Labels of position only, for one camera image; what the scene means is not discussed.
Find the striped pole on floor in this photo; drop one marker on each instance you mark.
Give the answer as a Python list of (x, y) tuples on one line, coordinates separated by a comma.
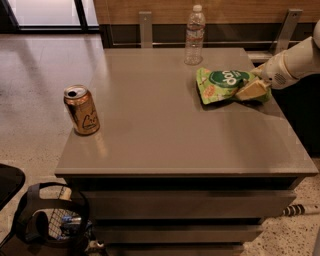
[(299, 209)]

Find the right metal wall bracket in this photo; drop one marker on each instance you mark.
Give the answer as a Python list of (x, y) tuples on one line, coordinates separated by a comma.
[(286, 31)]

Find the left metal wall bracket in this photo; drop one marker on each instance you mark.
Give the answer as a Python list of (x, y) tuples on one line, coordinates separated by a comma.
[(146, 32)]

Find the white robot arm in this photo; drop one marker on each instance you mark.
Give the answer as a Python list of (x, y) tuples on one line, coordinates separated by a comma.
[(303, 59)]

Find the clear plastic water bottle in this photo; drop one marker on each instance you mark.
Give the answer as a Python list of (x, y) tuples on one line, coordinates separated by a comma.
[(195, 36)]

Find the grey drawer cabinet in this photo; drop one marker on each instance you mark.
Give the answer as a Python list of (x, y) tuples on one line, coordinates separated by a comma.
[(167, 176)]

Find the green rice chip bag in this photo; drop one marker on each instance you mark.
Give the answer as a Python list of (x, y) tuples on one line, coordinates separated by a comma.
[(218, 86)]

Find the orange soda can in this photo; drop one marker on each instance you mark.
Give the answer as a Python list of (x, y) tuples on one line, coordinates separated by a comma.
[(81, 108)]

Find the metal wall bracket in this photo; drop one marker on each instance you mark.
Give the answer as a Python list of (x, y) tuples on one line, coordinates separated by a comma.
[(146, 32), (286, 31)]

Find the black chair seat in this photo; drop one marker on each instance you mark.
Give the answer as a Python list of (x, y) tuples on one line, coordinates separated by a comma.
[(12, 180)]

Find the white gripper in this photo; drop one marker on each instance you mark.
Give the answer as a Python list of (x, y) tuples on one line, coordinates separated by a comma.
[(274, 73)]

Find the black mesh waste basket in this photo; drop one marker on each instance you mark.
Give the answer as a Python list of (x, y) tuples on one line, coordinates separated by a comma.
[(53, 216)]

